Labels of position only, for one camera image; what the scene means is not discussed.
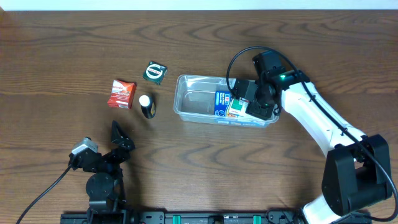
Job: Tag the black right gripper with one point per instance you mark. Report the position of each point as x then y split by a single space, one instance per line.
257 109

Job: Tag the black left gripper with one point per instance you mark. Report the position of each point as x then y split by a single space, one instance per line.
109 156

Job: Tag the white green medicine box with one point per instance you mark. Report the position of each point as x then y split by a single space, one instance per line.
237 108

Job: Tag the blue Kool Fever box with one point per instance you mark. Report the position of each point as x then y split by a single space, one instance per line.
222 101

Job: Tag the red orange packet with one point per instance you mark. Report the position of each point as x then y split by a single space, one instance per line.
122 95

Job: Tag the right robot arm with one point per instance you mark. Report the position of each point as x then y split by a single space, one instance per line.
357 171

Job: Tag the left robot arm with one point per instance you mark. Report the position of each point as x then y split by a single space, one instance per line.
105 187

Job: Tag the clear plastic container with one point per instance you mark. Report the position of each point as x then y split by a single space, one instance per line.
195 101

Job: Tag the small black bottle white cap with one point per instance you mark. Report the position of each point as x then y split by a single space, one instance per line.
148 107

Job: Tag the dark green round-logo packet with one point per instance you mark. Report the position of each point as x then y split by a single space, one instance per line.
155 72

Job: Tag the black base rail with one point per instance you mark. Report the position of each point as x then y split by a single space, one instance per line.
158 217

